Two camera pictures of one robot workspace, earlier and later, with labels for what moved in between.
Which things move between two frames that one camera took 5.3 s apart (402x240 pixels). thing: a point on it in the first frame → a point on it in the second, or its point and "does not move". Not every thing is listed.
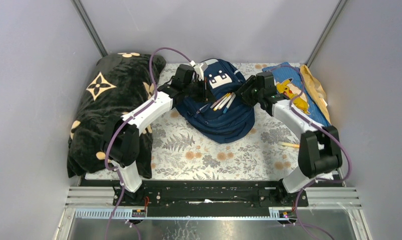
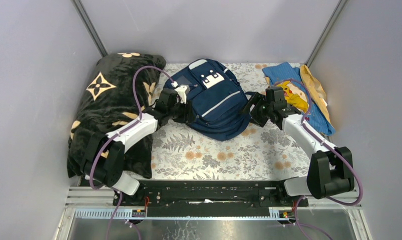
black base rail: x=249 y=199 does not move
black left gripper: x=200 y=89 → x=188 y=112
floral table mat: x=266 y=151 does not move
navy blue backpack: x=227 y=119 does not move
